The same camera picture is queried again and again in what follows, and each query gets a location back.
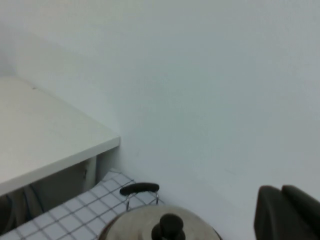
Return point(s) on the steel lid black knob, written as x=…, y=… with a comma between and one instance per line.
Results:
x=132, y=225

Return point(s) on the white black grid tablecloth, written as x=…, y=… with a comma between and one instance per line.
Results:
x=75, y=212

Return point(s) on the white desk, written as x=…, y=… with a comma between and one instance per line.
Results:
x=50, y=140

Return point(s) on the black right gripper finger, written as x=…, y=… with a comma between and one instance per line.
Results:
x=287, y=215

